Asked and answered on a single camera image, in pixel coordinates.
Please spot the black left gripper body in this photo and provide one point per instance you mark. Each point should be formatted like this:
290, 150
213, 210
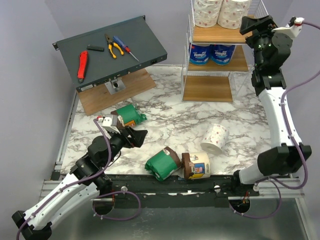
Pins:
127, 142

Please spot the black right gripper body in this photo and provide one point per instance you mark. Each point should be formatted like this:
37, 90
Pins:
258, 32

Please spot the floral paper roll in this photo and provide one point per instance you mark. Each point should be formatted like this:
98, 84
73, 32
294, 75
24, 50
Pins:
231, 13
215, 139
206, 12

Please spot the blue white paper towel roll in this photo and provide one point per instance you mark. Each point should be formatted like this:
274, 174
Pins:
221, 54

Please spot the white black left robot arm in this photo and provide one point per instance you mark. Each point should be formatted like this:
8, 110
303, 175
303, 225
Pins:
85, 181

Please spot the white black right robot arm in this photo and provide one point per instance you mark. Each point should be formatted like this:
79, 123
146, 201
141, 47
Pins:
287, 153

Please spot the green wrapped roll near left arm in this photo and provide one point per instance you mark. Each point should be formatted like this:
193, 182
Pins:
130, 115

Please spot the floral paper roll on shelf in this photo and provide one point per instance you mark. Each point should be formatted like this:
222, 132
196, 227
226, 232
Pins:
206, 12

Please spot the green brown wrapped roll front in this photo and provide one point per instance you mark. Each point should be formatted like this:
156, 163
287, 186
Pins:
163, 164

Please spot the wooden board under chassis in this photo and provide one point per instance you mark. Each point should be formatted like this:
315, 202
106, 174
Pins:
99, 98

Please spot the cream cartoon wrapped roll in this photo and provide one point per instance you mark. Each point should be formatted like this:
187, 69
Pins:
196, 165

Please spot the dark grey rack server chassis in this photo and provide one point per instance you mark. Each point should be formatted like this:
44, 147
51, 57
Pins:
101, 67

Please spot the red utility knife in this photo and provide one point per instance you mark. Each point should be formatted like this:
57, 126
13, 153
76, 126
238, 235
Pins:
82, 68

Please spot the black bit holder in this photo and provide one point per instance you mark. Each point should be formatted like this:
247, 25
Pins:
95, 48

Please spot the blue red screwdriver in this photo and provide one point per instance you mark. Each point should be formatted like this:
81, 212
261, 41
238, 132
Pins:
123, 46

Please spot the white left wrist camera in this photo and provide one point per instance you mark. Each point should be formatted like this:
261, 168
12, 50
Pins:
109, 123

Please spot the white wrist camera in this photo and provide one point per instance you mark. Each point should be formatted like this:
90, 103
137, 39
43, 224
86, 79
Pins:
109, 123
292, 29

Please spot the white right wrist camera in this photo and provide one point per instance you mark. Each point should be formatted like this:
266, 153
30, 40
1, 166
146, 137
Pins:
292, 29

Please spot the white wire wooden shelf rack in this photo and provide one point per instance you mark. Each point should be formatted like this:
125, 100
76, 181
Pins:
212, 82

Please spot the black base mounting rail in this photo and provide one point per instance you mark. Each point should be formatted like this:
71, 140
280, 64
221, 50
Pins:
129, 191

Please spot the yellow handled pliers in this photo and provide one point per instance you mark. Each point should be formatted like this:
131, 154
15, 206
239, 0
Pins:
111, 45

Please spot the aluminium extrusion rail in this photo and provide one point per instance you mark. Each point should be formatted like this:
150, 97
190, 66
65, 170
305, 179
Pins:
282, 188

